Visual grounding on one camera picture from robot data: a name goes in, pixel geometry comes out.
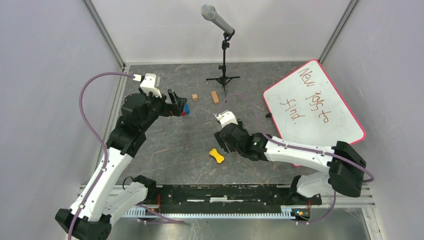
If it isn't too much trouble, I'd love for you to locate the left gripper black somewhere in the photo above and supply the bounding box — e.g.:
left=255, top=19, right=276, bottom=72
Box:
left=139, top=87, right=187, bottom=131

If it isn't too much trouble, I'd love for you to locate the red blue toy brick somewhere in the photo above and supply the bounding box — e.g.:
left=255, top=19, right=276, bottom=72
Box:
left=181, top=103, right=190, bottom=117

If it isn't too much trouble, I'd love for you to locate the yellow bone-shaped eraser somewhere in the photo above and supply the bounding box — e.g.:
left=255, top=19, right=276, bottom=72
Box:
left=209, top=148, right=225, bottom=164

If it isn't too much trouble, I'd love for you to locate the pink-framed whiteboard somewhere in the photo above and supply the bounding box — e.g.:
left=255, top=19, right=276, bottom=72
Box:
left=263, top=59, right=366, bottom=146

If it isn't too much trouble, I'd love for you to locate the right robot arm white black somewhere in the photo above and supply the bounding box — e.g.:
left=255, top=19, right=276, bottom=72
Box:
left=214, top=123, right=367, bottom=204

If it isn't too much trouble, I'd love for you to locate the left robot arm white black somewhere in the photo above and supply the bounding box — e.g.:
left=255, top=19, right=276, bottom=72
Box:
left=55, top=89, right=187, bottom=240

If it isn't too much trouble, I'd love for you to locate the small wooden cube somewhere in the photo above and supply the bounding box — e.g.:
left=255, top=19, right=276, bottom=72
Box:
left=192, top=94, right=199, bottom=102

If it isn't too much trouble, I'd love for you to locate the long wooden block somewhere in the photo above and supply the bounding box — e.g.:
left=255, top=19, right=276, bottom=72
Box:
left=211, top=91, right=220, bottom=104

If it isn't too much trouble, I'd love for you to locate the black microphone tripod stand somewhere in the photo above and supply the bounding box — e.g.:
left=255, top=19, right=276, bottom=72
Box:
left=205, top=30, right=240, bottom=97

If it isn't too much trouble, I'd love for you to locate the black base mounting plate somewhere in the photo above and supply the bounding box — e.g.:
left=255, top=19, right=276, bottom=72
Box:
left=143, top=184, right=322, bottom=214

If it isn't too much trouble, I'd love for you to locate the silver microphone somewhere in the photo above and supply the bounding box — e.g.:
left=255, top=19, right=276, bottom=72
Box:
left=200, top=4, right=235, bottom=36

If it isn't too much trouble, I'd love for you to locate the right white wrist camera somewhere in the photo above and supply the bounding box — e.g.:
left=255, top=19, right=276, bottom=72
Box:
left=215, top=110, right=238, bottom=128

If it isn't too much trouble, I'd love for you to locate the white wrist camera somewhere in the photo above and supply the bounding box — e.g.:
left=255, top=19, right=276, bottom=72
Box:
left=215, top=110, right=238, bottom=128
left=133, top=73, right=162, bottom=98

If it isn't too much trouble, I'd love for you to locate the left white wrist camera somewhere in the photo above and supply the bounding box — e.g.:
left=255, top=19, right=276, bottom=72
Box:
left=133, top=73, right=162, bottom=98

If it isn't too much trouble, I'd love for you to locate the grey slotted cable duct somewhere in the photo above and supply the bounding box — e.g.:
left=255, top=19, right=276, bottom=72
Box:
left=122, top=207, right=301, bottom=220

